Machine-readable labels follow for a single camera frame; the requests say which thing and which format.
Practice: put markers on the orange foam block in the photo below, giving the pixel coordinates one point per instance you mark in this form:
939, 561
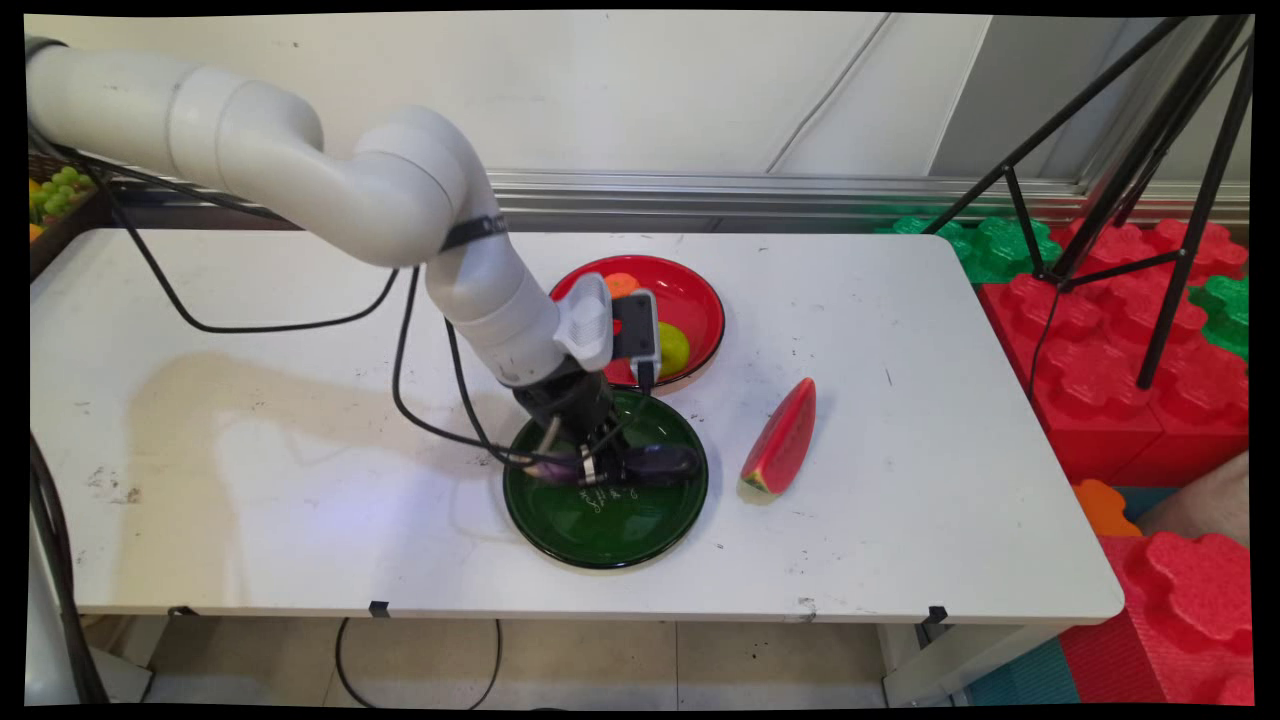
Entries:
1102, 508

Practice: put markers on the green foam block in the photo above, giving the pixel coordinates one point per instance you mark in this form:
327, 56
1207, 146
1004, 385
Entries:
1228, 315
990, 250

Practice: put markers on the green toy apple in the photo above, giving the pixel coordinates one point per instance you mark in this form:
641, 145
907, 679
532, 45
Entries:
674, 350

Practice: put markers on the teal floor mat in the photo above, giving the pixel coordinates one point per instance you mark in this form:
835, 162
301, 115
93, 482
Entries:
1020, 680

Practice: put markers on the toy fruit basket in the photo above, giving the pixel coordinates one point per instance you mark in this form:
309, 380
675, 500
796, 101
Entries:
60, 200

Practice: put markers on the green plate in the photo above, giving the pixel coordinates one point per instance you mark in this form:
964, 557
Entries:
600, 535

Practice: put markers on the purple toy eggplant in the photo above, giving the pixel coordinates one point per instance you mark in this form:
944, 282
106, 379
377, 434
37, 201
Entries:
668, 463

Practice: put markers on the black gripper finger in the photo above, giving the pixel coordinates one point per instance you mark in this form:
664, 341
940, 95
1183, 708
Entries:
618, 455
588, 468

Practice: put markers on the toy watermelon slice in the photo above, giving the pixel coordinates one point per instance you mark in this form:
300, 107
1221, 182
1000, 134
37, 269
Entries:
782, 445

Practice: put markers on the large red foam block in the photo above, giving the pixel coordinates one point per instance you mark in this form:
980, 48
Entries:
1100, 390

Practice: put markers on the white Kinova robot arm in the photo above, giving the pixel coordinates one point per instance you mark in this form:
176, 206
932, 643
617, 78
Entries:
300, 170

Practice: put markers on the aluminium wall rail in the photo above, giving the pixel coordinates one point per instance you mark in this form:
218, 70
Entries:
750, 195

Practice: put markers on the tan soft object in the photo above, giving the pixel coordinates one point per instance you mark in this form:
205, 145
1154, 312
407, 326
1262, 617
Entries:
1205, 510

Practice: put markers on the red plate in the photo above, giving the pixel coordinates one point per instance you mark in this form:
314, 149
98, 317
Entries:
700, 300

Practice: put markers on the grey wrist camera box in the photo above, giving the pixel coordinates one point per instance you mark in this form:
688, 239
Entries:
636, 330

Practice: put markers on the orange toy fruit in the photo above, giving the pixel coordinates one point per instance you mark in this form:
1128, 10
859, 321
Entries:
622, 284

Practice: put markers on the black tripod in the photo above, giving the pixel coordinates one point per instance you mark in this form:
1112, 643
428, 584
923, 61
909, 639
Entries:
1165, 130

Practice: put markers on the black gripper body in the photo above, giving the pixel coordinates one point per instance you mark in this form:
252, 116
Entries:
570, 402

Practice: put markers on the white table leg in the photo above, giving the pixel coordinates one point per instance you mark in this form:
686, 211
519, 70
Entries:
120, 675
950, 665

